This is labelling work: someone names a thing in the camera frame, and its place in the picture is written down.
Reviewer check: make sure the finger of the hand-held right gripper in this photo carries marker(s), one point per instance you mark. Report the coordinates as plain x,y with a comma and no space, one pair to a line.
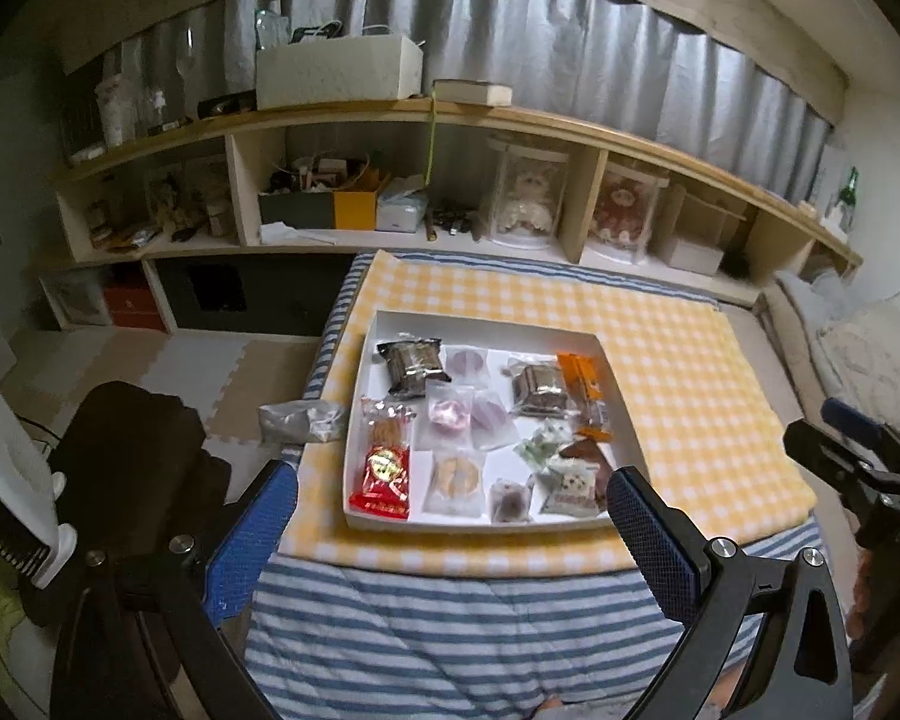
840,457
851,416

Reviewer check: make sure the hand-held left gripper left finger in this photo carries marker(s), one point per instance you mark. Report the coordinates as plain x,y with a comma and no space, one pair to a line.
247,540

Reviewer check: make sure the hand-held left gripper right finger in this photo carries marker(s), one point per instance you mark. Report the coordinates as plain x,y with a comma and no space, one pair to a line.
649,540

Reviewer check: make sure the white bear print cookie packet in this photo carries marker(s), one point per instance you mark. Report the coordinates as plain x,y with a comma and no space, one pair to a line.
570,484

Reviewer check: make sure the dark brown snack packet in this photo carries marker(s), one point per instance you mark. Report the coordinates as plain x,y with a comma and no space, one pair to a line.
585,454

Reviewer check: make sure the green leaf print candy packet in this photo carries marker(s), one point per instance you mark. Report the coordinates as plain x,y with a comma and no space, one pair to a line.
544,442

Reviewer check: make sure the clear dark candy packet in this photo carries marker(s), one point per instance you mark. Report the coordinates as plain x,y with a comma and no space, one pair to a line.
510,502

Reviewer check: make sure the red snack packet gold label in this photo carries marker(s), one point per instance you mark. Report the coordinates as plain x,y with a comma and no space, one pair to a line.
381,480

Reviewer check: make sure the long orange snack packet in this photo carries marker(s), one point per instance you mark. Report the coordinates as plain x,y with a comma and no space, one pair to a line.
581,382

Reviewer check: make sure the fried stick snack packet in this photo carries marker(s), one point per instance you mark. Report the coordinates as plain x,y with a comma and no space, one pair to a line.
388,427

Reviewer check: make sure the dark cake packet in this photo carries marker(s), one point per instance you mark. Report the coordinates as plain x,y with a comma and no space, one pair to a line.
536,386
412,364

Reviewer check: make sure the clear round cookie packet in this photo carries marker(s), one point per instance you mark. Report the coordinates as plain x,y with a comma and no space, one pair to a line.
454,476

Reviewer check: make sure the white cardboard box tray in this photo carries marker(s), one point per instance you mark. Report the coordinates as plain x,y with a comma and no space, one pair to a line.
495,330

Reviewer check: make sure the tan folded blanket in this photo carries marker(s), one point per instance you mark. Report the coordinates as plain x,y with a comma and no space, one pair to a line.
784,345

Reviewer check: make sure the crumpled plastic bag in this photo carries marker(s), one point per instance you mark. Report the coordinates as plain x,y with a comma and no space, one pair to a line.
300,420

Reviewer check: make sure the grey quilt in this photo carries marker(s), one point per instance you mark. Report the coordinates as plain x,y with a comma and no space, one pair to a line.
802,292

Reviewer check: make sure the dark brown cloth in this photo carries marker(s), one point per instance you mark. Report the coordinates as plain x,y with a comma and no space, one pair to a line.
135,450

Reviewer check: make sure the yellow checkered cloth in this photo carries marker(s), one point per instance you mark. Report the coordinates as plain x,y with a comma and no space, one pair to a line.
682,390

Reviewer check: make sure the black fuzzy item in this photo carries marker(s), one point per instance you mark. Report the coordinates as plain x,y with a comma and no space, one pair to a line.
735,262

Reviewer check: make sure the green glass bottle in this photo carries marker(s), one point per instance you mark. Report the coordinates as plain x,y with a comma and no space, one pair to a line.
849,191

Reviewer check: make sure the small white box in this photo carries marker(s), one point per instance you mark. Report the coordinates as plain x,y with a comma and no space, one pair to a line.
690,255

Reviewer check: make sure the white heater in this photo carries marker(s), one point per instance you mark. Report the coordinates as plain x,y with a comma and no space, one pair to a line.
15,480

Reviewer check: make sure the black cabinet panel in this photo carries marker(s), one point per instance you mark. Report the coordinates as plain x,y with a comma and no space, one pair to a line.
270,292

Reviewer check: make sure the wooden rack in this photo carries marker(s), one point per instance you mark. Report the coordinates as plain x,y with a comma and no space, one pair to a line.
712,202

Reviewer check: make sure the red box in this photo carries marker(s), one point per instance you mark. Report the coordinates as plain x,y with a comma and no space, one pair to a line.
131,304

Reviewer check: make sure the white framed picture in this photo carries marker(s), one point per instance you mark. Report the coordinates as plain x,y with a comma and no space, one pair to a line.
75,298

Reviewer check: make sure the red dress doll in case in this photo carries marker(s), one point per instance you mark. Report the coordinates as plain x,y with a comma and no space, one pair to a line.
626,210

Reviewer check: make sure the white paper sheet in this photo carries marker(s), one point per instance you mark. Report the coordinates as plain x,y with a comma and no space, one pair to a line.
296,234

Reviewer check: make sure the dark green box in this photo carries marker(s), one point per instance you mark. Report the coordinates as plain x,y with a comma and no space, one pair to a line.
296,208

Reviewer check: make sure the wooden craft clutter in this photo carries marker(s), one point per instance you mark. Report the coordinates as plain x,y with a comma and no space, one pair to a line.
165,210

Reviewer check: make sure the wooden shelf unit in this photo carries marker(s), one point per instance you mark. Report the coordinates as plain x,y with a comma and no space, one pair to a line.
585,202

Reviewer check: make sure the yellow cardboard box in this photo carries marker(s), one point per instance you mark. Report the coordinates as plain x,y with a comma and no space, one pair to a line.
354,211

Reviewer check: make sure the tissue box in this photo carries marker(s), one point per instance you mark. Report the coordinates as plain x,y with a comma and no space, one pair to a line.
401,214

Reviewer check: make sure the cream dress doll in case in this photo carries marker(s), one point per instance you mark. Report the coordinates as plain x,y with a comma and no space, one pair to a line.
529,191

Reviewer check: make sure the pile of dark small tools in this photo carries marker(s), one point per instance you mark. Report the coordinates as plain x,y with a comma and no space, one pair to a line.
454,223

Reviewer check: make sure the assorted small items pile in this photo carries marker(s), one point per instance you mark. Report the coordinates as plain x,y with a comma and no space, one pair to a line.
322,172

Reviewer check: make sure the yellow hanging ribbon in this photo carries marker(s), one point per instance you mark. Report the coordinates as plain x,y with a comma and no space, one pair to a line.
431,142

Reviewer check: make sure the clear plastic jar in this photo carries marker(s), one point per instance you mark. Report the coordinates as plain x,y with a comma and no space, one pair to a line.
116,112

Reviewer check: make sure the grey curtain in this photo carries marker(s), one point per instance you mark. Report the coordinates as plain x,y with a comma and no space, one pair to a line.
570,37

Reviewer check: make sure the white storage box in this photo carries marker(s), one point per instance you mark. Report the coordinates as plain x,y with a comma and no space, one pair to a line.
337,71

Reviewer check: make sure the thick book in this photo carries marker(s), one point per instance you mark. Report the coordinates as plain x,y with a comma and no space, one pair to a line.
472,92

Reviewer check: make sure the clear glass bottle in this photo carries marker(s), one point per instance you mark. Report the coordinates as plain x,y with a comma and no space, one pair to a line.
270,22

